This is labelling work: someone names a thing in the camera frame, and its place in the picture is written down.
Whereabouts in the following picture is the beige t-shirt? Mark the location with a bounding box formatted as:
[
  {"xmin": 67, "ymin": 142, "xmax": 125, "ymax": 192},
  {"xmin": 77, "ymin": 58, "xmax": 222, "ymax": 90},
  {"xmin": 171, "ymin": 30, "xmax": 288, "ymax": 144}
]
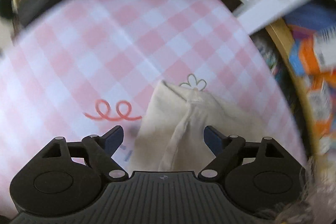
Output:
[{"xmin": 127, "ymin": 81, "xmax": 266, "ymax": 173}]

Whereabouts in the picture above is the pink checkered desk mat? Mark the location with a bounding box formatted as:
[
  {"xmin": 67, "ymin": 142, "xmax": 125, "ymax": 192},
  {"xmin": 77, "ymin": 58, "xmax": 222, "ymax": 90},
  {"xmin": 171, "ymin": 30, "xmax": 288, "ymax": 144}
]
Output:
[{"xmin": 1, "ymin": 0, "xmax": 306, "ymax": 218}]

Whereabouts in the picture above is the orange blue white tall box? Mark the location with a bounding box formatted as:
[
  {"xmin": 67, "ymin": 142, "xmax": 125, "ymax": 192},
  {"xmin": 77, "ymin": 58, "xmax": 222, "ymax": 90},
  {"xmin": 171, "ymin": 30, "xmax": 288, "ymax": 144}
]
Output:
[{"xmin": 288, "ymin": 26, "xmax": 335, "ymax": 76}]

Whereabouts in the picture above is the white wooden bookshelf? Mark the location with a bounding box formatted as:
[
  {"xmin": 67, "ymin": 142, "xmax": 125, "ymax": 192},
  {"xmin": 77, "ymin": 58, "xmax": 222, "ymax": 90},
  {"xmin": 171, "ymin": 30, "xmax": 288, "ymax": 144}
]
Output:
[{"xmin": 225, "ymin": 0, "xmax": 335, "ymax": 156}]

